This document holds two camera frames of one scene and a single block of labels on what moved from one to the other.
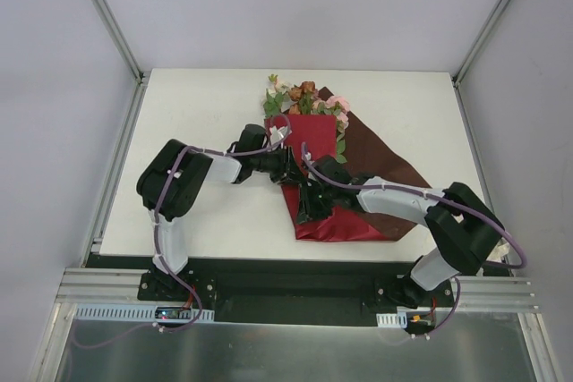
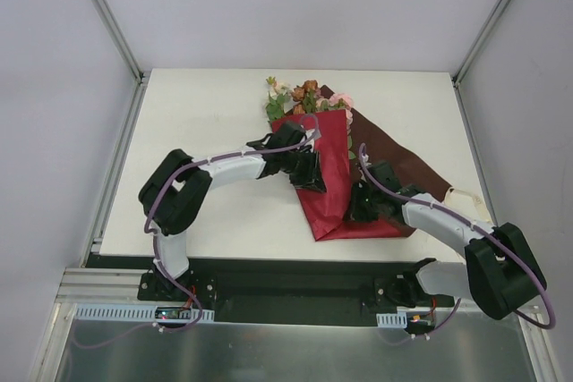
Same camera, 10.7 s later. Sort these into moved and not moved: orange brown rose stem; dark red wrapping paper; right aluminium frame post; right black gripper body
Moved: right black gripper body; dark red wrapping paper
Not moved: right aluminium frame post; orange brown rose stem
